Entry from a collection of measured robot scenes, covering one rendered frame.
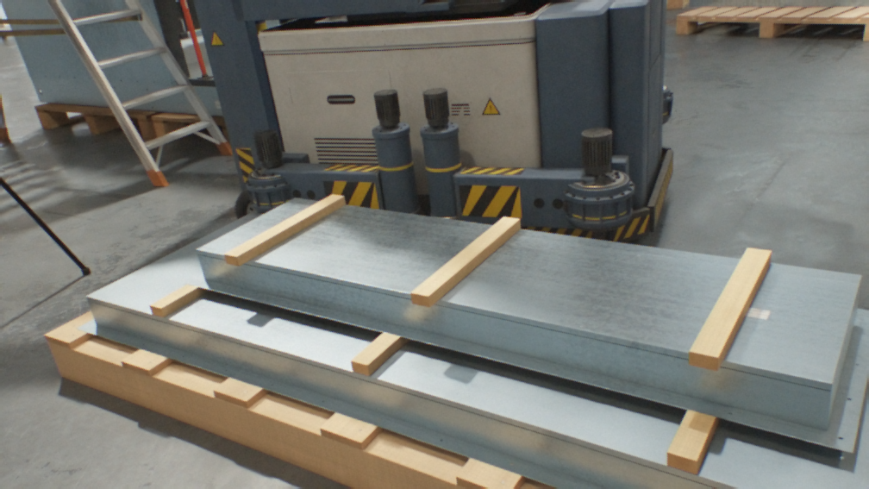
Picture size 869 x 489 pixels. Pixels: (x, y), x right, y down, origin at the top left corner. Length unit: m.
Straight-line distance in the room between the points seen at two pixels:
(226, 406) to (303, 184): 1.04
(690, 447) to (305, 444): 0.88
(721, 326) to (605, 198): 0.87
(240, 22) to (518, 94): 1.13
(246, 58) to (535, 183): 1.29
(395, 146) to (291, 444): 1.10
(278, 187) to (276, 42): 0.53
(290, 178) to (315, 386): 1.11
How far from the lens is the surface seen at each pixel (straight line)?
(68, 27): 4.47
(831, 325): 1.62
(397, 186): 2.54
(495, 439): 1.58
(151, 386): 2.22
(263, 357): 1.94
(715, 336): 1.48
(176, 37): 5.10
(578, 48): 2.43
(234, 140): 3.20
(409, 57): 2.62
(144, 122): 5.33
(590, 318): 1.58
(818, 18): 6.04
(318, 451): 1.81
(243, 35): 3.03
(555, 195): 2.37
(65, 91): 6.14
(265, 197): 2.80
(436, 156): 2.44
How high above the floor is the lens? 1.19
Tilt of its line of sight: 25 degrees down
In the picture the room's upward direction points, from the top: 7 degrees counter-clockwise
